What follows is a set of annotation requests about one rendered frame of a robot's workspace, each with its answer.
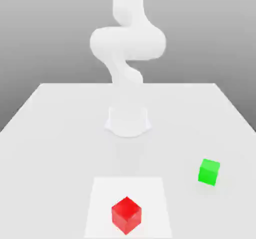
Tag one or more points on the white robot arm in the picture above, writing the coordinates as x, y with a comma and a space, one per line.
128, 43

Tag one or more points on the small green cube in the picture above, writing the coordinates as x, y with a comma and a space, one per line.
208, 172

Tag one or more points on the small red cube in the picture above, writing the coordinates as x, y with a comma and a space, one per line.
126, 215

